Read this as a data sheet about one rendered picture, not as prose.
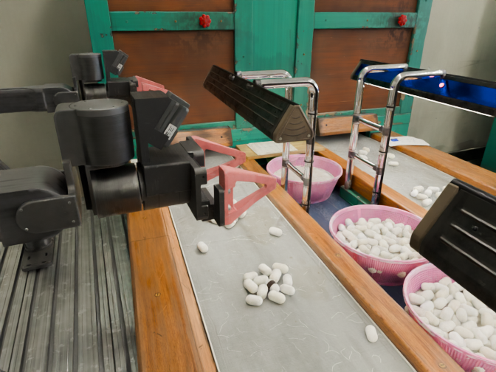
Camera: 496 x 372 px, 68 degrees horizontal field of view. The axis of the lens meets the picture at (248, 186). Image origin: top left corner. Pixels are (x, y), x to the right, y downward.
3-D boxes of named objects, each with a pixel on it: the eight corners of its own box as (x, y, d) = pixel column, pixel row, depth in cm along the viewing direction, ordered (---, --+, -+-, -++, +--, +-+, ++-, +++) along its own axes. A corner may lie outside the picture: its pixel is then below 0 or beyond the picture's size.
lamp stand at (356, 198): (373, 223, 113) (398, 73, 94) (338, 195, 130) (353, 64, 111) (422, 213, 118) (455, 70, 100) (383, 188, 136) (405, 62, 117)
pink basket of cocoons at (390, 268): (398, 313, 79) (406, 277, 75) (305, 256, 97) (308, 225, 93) (452, 264, 94) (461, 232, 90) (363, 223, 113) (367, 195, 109)
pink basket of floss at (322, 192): (326, 215, 117) (329, 189, 113) (253, 197, 129) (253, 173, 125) (348, 185, 138) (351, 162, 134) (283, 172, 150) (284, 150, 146)
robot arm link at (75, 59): (100, 52, 93) (46, 52, 88) (101, 54, 85) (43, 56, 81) (106, 97, 97) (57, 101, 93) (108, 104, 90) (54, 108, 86)
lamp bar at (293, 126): (275, 144, 67) (276, 105, 64) (202, 88, 121) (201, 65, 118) (314, 140, 70) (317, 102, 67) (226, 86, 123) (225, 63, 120)
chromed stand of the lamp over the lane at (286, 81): (250, 246, 101) (251, 81, 82) (230, 213, 118) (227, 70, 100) (312, 235, 107) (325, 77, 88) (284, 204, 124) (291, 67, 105)
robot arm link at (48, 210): (123, 94, 42) (4, 101, 38) (132, 110, 35) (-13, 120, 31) (135, 184, 47) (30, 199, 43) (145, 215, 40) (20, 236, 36)
